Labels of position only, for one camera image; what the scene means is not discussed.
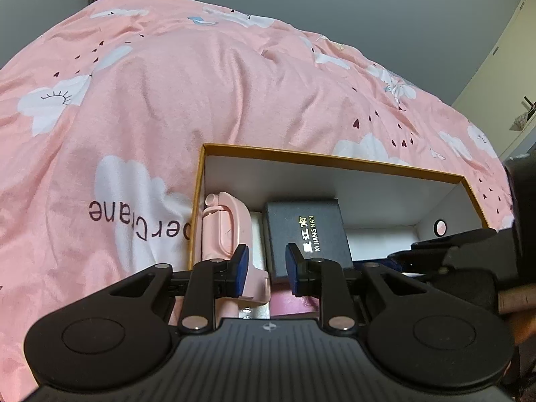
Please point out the orange cardboard box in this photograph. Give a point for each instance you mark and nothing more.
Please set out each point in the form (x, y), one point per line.
(371, 195)

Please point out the pink selfie stick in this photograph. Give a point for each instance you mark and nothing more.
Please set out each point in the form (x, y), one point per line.
(226, 224)

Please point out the cream door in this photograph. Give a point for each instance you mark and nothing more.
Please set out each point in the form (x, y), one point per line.
(493, 98)

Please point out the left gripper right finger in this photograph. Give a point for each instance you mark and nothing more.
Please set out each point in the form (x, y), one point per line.
(298, 272)

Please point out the pink cloud-print bedspread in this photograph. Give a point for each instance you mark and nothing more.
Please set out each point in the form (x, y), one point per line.
(103, 117)

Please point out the black gift box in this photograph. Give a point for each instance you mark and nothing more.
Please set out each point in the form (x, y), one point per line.
(315, 226)

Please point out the pink flat box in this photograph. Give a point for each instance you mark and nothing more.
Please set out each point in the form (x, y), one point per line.
(284, 304)

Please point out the person's right hand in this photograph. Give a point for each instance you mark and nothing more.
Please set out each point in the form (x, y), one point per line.
(519, 304)

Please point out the black door handle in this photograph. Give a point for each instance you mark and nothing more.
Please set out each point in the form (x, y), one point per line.
(532, 107)

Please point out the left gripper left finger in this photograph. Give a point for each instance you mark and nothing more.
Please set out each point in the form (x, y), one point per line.
(236, 272)

